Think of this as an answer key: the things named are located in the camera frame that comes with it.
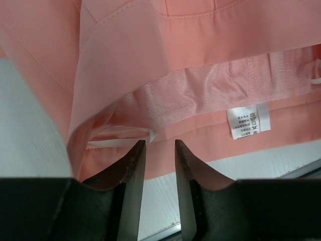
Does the salmon pink skirt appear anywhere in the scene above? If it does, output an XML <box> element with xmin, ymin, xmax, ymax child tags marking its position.
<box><xmin>1</xmin><ymin>1</ymin><xmax>320</xmax><ymax>181</ymax></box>

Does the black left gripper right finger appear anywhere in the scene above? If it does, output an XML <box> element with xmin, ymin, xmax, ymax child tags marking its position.
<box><xmin>175</xmin><ymin>140</ymin><xmax>320</xmax><ymax>240</ymax></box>

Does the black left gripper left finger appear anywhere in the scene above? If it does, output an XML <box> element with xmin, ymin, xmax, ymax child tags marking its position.
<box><xmin>1</xmin><ymin>141</ymin><xmax>146</xmax><ymax>240</ymax></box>

